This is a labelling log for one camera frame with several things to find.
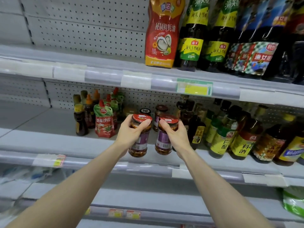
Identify person's left hand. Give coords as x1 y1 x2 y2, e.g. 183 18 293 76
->
115 114 152 153

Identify person's right hand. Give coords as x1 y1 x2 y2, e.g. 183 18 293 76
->
159 118 193 160

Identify white metal store shelving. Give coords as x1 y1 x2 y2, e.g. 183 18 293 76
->
0 0 304 228

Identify orange oyster sauce squeeze bottle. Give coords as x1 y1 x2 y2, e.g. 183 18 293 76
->
145 0 186 68

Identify blue-label oyster sauce bottle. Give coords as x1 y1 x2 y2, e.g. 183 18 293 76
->
225 0 295 79

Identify soy sauce bottle red cap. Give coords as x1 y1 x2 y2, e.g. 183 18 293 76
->
279 0 304 86

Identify person's left forearm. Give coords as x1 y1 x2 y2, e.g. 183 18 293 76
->
7 142 129 228

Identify person's right forearm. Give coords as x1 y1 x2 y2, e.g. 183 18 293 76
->
180 149 276 228

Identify glass jar tan lid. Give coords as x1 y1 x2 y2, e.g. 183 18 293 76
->
123 108 139 120

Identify red tomato sauce pouch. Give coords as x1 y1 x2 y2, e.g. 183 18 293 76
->
85 88 127 139

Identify brown jar dark lid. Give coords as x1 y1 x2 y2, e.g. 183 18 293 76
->
153 104 169 131

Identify yellow green price tag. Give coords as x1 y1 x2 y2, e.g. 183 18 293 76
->
177 78 213 96

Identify dark bottle orange label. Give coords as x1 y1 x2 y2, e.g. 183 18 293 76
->
252 114 298 163

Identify yellow-capped green label bottle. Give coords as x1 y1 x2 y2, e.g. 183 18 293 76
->
176 0 210 72
199 0 241 73

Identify large amber cooking wine jug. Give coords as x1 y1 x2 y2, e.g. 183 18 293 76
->
274 122 304 166

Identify blue white plastic bags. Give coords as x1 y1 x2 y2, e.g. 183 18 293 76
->
0 164 48 184

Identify white green bag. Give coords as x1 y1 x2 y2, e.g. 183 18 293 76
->
282 186 304 218

